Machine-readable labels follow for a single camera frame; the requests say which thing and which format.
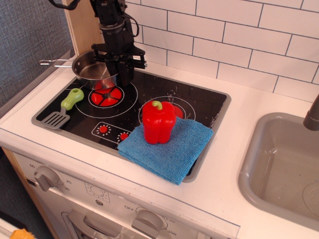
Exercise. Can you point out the grey oven knob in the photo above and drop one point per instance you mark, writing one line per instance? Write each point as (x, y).
(46, 178)
(148, 223)

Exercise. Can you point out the grey faucet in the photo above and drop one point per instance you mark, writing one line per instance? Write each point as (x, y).
(311, 121)

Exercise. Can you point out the wooden side post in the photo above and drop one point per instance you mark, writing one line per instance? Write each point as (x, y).
(83, 27)

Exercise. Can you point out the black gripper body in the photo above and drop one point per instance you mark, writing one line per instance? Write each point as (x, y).
(119, 46)

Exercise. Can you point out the grey oven door handle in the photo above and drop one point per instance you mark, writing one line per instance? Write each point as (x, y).
(94, 226)

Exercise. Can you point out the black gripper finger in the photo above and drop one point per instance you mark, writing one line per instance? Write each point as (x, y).
(126, 71)
(112, 66)

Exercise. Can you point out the orange object at corner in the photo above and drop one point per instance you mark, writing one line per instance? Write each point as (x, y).
(21, 234)

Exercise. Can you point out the green handled grey spatula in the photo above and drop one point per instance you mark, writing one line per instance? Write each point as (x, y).
(57, 119)

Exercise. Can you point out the grey sink basin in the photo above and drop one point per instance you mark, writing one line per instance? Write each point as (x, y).
(280, 171)

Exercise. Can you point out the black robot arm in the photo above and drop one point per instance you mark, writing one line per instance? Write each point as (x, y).
(103, 38)

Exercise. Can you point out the left grey oven knob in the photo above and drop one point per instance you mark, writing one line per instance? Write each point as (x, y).
(46, 178)

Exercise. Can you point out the stainless steel pot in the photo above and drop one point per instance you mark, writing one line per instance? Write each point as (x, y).
(91, 74)

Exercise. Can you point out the blue folded cloth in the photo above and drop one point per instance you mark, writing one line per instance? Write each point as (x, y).
(172, 160)

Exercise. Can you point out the right grey oven knob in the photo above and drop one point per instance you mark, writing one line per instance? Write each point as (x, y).
(148, 223)

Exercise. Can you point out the black toy stove top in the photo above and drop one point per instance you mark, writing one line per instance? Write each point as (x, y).
(105, 118)

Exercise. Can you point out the red toy bell pepper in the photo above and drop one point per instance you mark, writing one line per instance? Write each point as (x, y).
(158, 120)

